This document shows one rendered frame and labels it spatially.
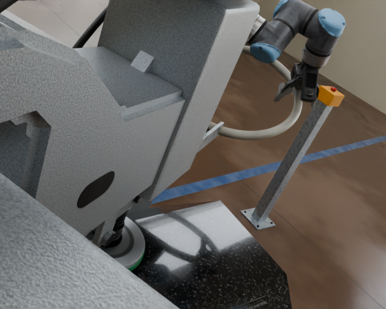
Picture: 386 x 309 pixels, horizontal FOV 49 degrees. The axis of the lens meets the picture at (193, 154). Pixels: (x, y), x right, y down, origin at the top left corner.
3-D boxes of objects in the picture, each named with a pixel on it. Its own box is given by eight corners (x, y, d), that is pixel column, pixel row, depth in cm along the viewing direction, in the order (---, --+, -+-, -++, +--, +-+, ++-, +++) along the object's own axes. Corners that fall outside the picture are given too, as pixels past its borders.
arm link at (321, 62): (334, 59, 137) (305, 54, 136) (328, 70, 141) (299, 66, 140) (329, 42, 143) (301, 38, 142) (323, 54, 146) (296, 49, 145)
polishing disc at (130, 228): (129, 284, 101) (130, 281, 100) (47, 249, 101) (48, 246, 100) (152, 230, 120) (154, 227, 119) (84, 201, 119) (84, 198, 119)
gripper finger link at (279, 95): (273, 92, 159) (293, 80, 154) (274, 103, 156) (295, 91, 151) (268, 87, 158) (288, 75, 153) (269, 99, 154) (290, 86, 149)
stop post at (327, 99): (275, 225, 310) (354, 98, 258) (257, 230, 298) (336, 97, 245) (258, 208, 322) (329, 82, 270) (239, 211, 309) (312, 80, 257)
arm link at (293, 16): (269, 11, 133) (302, 30, 130) (289, -14, 135) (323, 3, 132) (266, 29, 142) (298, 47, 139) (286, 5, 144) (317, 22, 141)
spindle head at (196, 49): (98, 255, 75) (185, 12, 53) (7, 190, 80) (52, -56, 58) (186, 179, 105) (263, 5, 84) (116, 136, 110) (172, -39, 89)
